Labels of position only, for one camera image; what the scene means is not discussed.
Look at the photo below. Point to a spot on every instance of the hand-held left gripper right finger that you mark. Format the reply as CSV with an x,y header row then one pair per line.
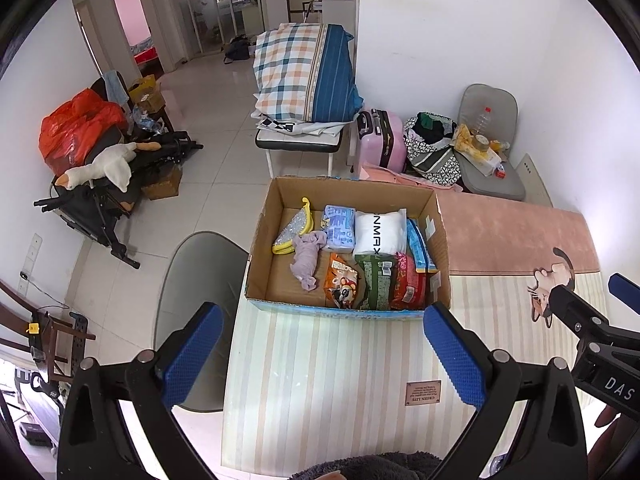
x,y
452,355

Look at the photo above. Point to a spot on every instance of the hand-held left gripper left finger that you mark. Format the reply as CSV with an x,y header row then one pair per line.
x,y
192,360

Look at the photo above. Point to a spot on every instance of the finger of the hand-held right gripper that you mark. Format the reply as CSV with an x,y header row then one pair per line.
x,y
625,292
580,315

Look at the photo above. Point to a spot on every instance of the red snack packet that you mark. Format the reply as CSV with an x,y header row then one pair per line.
x,y
410,282

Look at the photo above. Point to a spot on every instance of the green snack packet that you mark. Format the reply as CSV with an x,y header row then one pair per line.
x,y
377,280

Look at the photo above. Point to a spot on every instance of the blue stick snack packet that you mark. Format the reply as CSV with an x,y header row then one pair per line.
x,y
417,247

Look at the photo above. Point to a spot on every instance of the orange panda snack packet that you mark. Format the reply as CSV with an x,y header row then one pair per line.
x,y
342,282

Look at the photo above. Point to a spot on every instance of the white soft packet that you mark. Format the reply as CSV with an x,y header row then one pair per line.
x,y
380,232

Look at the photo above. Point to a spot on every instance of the purple cloth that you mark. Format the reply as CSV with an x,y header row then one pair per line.
x,y
307,260

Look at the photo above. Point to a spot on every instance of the silver glitter pouch yellow trim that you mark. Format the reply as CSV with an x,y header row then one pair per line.
x,y
292,230

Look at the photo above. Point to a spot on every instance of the blue tissue pack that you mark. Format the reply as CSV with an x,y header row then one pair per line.
x,y
339,227

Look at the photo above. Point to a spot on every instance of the person's right hand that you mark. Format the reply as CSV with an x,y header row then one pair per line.
x,y
617,435

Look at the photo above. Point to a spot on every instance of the grey chair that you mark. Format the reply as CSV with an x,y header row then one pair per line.
x,y
200,280
492,105

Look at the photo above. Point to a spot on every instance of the grey fleece garment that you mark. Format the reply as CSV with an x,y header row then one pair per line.
x,y
370,466

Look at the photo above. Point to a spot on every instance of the white board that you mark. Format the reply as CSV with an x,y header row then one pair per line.
x,y
532,180

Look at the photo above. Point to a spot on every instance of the dark wooden chair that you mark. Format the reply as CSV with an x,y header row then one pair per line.
x,y
45,335

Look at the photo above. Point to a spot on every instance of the small red box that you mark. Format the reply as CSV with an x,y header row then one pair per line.
x,y
500,174

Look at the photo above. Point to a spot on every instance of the black folded equipment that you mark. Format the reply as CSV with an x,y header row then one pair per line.
x,y
100,210

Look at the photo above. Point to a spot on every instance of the brown cardboard box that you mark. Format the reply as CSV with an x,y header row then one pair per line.
x,y
162,185

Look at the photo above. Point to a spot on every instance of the white flat packet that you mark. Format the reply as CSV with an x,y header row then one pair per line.
x,y
482,161

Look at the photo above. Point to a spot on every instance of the brown tape roll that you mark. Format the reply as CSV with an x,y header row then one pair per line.
x,y
482,143

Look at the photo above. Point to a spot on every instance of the black white patterned bag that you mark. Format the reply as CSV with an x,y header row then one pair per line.
x,y
430,152

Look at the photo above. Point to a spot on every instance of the yellow plastic bag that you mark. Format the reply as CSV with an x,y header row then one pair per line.
x,y
465,141

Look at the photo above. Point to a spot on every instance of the white goose plush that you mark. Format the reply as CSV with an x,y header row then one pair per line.
x,y
110,165

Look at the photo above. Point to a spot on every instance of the clear plastic bottle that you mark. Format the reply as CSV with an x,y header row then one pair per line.
x,y
483,122

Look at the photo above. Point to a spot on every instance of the pink suitcase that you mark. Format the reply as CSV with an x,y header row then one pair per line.
x,y
382,137

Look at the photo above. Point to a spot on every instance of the red plastic bag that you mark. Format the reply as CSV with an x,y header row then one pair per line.
x,y
75,127

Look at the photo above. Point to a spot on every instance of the yellow cardboard box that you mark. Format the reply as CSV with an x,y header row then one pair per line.
x,y
147,94

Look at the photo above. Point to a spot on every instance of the light blue cloth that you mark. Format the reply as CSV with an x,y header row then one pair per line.
x,y
116,86

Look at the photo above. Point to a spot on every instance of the plaid folded bedding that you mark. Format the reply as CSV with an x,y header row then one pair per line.
x,y
300,70

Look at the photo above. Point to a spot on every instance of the black backpack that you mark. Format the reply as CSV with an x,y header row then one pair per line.
x,y
236,50

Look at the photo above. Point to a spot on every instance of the white cabinet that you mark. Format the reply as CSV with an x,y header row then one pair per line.
x,y
340,11

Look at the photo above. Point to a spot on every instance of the white wall outlet strip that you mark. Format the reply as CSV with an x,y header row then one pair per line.
x,y
30,262

